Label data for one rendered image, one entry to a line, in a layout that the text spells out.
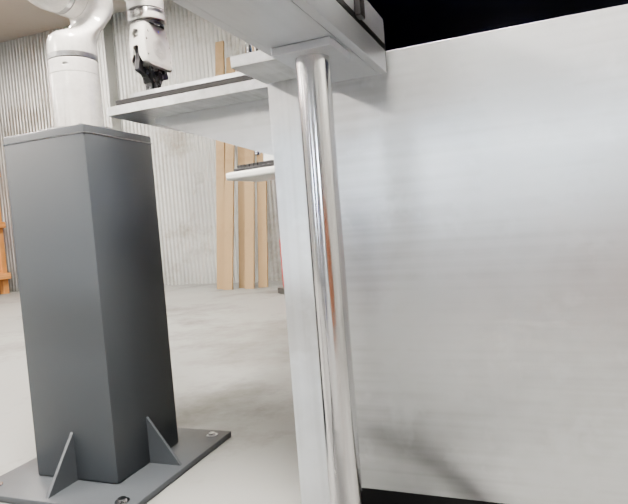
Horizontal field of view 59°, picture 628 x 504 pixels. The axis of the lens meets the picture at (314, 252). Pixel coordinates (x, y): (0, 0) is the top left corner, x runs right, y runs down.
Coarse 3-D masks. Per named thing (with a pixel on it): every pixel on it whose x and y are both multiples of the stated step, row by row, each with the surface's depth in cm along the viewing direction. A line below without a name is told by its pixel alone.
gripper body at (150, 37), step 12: (132, 24) 125; (144, 24) 124; (156, 24) 127; (132, 36) 125; (144, 36) 124; (156, 36) 127; (132, 48) 125; (144, 48) 124; (156, 48) 127; (168, 48) 132; (132, 60) 126; (144, 60) 124; (156, 60) 127; (168, 60) 131
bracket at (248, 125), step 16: (192, 112) 123; (208, 112) 122; (224, 112) 120; (240, 112) 119; (256, 112) 117; (176, 128) 125; (192, 128) 124; (208, 128) 122; (224, 128) 121; (240, 128) 119; (256, 128) 118; (240, 144) 119; (256, 144) 118
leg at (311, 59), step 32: (288, 64) 83; (320, 64) 79; (320, 96) 79; (320, 128) 79; (320, 160) 79; (320, 192) 79; (320, 224) 80; (320, 256) 80; (320, 288) 80; (320, 320) 81; (320, 352) 82; (352, 384) 82; (352, 416) 82; (352, 448) 82; (352, 480) 82
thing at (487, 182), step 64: (448, 64) 92; (512, 64) 89; (576, 64) 85; (384, 128) 97; (448, 128) 93; (512, 128) 90; (576, 128) 86; (384, 192) 98; (448, 192) 94; (512, 192) 90; (576, 192) 87; (384, 256) 99; (448, 256) 95; (512, 256) 91; (576, 256) 87; (384, 320) 100; (448, 320) 96; (512, 320) 92; (576, 320) 88; (384, 384) 101; (448, 384) 97; (512, 384) 93; (576, 384) 89; (384, 448) 102; (448, 448) 97; (512, 448) 93; (576, 448) 90
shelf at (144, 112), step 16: (256, 80) 108; (176, 96) 115; (192, 96) 113; (208, 96) 112; (224, 96) 112; (240, 96) 113; (256, 96) 114; (112, 112) 121; (128, 112) 119; (144, 112) 120; (160, 112) 122; (176, 112) 123
